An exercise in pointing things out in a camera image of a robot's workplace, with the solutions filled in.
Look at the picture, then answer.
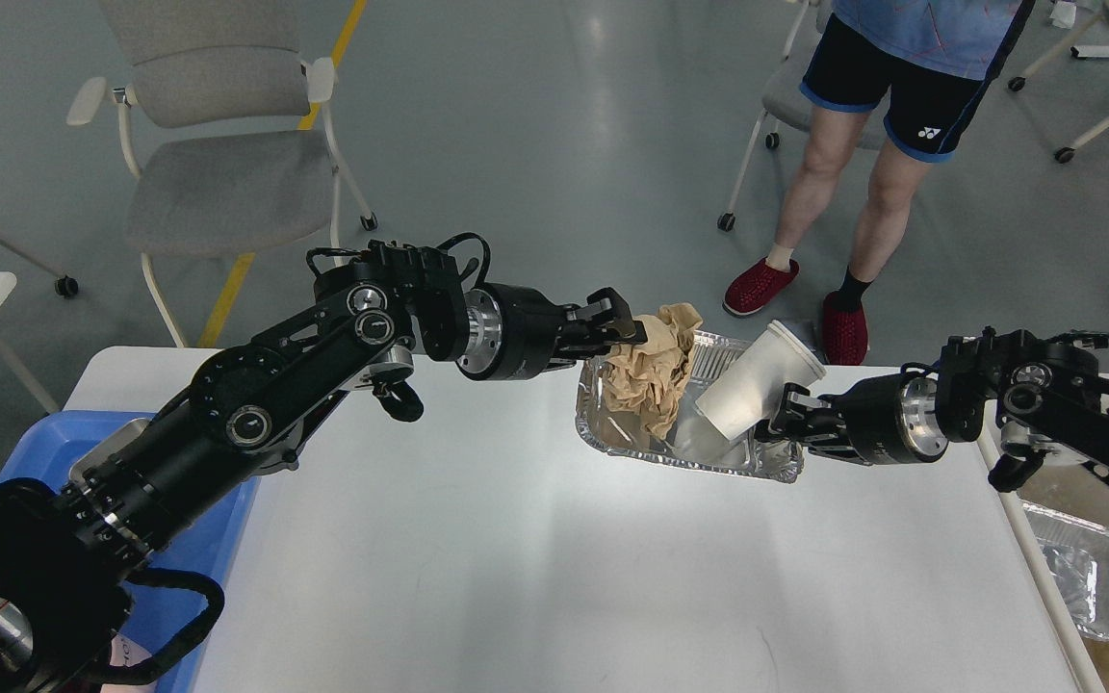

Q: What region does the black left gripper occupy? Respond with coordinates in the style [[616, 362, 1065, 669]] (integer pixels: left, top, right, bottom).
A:
[[456, 284, 648, 381]]

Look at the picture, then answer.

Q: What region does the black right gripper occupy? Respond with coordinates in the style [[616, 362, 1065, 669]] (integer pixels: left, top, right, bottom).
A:
[[754, 373, 949, 466]]

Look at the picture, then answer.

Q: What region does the white paper cup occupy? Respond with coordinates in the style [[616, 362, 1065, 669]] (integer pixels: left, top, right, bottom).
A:
[[695, 320, 827, 440]]

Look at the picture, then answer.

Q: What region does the brown paper napkin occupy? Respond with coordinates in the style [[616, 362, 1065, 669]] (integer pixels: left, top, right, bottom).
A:
[[602, 302, 703, 439]]

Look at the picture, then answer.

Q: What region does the aluminium foil tray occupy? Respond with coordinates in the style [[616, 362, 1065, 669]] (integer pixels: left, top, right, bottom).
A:
[[574, 330, 804, 483]]

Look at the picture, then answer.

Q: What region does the stainless steel rectangular tray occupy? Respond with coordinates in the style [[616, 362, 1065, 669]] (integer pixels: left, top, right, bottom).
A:
[[67, 418, 151, 487]]

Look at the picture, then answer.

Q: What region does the pink ribbed mug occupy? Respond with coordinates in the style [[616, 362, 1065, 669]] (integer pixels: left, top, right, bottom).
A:
[[109, 634, 151, 667]]

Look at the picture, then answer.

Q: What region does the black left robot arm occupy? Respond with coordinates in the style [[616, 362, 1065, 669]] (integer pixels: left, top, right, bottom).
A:
[[0, 233, 647, 692]]

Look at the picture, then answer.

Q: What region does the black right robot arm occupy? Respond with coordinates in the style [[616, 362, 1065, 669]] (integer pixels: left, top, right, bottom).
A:
[[751, 328, 1109, 493]]

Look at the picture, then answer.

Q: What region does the grey chair right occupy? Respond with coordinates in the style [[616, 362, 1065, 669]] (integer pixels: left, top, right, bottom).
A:
[[716, 1, 833, 232]]

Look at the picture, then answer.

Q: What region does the grey chair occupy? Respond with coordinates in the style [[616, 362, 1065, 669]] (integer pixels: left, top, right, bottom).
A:
[[716, 1, 833, 232], [67, 1, 378, 347]]

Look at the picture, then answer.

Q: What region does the foil tray in bin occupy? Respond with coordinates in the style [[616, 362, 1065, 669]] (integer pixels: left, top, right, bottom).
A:
[[1019, 497, 1109, 642]]

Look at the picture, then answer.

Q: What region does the person in blue shirt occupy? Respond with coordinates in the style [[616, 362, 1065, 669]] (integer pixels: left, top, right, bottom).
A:
[[723, 1, 1032, 367]]

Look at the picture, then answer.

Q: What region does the grey chair left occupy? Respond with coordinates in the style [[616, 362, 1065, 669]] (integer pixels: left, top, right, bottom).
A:
[[67, 1, 378, 347]]

